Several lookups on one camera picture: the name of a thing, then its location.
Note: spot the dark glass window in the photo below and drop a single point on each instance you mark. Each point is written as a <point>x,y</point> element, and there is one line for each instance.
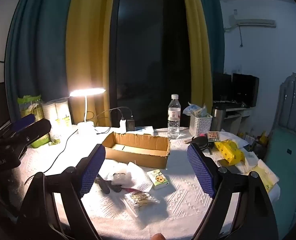
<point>150,55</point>

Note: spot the black charger plug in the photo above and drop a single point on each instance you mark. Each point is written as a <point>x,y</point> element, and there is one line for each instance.
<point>131,125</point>

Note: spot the white air conditioner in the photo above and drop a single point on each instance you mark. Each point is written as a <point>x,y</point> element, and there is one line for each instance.
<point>252,22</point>

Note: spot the green plastic packet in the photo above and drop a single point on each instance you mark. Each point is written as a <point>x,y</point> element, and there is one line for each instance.
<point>35,107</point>

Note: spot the clear bag of cotton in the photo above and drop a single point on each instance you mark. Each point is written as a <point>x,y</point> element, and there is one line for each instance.
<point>120,173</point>

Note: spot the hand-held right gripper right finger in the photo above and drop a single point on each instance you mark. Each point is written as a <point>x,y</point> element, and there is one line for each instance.
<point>202,172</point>

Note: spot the dark phone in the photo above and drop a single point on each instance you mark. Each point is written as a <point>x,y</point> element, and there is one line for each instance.
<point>227,166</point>

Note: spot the yellow curtain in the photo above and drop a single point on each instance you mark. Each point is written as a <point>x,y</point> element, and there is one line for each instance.
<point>88,42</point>
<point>199,55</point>

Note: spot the black monitor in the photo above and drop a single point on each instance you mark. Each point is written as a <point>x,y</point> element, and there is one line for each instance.
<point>221,85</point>
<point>245,88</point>

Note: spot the brown cardboard box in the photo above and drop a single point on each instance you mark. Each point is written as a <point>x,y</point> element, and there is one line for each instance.
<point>138,158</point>

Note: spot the white textured tablecloth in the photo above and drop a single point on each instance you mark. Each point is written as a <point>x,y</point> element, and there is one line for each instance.
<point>177,205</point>

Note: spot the yellow printed packet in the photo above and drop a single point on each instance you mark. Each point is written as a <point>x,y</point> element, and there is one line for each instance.
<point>229,152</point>

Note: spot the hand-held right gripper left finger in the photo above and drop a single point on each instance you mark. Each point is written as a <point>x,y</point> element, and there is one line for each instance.
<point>93,172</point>

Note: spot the cotton swab bag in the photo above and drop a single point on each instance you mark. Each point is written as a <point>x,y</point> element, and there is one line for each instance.
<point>140,199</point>

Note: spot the white lamp base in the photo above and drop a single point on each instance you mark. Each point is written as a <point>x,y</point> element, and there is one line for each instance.
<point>86,128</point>

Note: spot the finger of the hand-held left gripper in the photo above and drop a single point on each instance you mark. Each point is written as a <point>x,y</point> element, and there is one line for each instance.
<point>38,130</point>
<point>25,122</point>

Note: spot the paper cup pack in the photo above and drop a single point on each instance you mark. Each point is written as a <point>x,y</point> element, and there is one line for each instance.
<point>60,112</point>

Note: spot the crumpled plastic bag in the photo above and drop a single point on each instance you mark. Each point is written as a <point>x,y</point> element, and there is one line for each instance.
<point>191,108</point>

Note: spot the clear water bottle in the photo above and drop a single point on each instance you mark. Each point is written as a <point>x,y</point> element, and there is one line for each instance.
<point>174,120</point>

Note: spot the metal trash can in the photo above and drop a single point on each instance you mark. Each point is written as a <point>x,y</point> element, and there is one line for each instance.
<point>217,118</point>

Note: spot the small green tissue pack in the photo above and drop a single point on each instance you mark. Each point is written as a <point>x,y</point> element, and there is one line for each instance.
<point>158,179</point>

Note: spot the small colourful box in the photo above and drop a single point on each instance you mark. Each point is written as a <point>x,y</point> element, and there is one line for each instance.
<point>213,136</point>

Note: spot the white perforated basket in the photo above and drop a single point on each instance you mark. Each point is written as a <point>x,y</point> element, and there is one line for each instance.
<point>200,126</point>

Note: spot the person's right hand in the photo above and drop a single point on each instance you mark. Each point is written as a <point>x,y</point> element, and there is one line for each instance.
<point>159,237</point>

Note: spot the teal curtain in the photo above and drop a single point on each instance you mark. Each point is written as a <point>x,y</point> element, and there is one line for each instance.
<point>215,30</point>
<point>38,42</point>

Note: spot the grey ribbed panel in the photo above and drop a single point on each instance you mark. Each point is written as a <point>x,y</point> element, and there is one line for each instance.
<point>291,100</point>

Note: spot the blue tissue pack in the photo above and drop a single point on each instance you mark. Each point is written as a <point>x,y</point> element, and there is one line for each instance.
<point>144,130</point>

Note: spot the pale yellow packet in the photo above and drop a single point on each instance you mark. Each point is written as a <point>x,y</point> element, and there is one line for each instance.
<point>264,177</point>

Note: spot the white computer desk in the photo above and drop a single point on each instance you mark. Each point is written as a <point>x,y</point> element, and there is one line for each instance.
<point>235,112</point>

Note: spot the white charger plug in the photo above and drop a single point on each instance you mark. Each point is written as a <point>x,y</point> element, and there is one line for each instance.
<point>123,126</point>

